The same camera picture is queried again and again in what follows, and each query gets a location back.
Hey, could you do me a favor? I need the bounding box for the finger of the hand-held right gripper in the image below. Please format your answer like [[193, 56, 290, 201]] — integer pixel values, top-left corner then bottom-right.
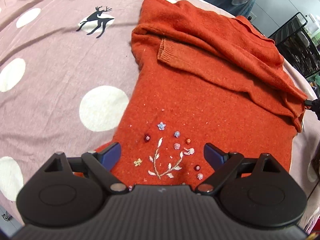
[[303, 99, 320, 121]]

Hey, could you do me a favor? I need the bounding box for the pink polka dot bed sheet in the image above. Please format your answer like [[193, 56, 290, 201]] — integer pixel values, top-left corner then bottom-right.
[[0, 0, 320, 230]]

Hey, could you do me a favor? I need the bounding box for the black metal rack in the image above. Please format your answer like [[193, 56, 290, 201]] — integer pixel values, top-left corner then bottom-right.
[[268, 12, 320, 80]]

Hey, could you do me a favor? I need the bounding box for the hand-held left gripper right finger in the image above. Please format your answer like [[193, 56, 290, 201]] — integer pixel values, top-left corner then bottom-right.
[[195, 142, 283, 195]]

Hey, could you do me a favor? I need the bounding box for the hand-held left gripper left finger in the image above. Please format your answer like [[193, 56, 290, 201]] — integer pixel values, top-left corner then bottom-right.
[[44, 142, 127, 195]]

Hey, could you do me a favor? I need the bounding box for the orange knit sweater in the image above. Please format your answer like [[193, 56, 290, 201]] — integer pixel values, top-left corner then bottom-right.
[[96, 0, 308, 188]]

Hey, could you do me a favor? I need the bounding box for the red printed box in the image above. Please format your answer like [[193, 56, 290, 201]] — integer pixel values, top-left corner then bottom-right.
[[306, 214, 320, 238]]

